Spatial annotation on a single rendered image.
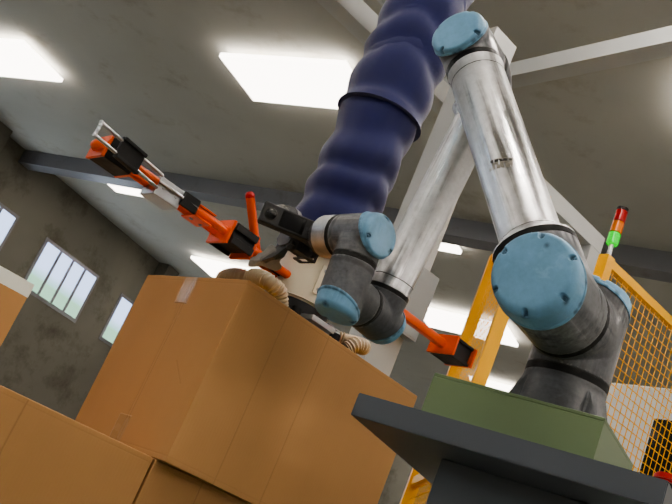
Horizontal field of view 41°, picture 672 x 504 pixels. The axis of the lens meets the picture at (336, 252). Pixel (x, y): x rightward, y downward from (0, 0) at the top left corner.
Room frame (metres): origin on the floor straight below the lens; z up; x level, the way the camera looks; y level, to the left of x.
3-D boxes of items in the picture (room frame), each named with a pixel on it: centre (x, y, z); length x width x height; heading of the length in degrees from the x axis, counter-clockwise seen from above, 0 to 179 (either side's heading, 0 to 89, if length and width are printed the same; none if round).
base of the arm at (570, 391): (1.56, -0.47, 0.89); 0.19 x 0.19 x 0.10
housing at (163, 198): (1.90, 0.40, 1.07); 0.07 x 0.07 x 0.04; 38
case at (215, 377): (2.16, 0.03, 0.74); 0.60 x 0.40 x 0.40; 129
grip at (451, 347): (2.16, -0.36, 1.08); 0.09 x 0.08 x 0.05; 38
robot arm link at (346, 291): (1.68, -0.05, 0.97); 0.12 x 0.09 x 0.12; 141
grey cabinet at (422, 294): (3.56, -0.35, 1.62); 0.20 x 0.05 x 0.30; 125
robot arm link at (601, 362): (1.55, -0.46, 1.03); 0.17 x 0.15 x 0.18; 141
